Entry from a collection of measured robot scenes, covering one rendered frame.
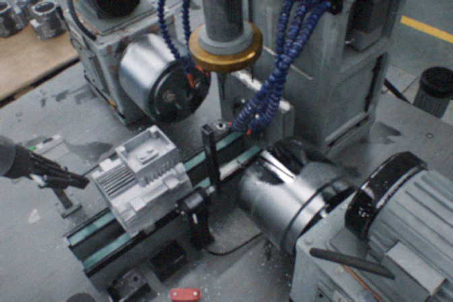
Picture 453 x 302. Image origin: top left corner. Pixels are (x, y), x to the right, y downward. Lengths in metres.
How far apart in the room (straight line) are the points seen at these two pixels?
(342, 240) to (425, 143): 0.79
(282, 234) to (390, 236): 0.30
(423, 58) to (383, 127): 1.72
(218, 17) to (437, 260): 0.64
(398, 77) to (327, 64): 1.33
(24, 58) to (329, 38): 2.62
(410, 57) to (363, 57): 2.05
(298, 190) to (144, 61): 0.64
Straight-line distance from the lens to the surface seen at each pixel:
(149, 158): 1.10
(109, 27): 1.47
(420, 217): 0.74
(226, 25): 0.98
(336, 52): 1.09
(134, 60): 1.37
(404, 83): 2.39
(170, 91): 1.33
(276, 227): 1.00
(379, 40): 1.30
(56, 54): 3.29
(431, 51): 3.37
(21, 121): 1.85
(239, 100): 1.26
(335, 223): 0.93
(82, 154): 1.62
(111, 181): 1.11
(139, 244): 1.24
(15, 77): 3.24
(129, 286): 1.23
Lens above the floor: 1.96
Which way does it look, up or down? 50 degrees down
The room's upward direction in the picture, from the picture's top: 6 degrees counter-clockwise
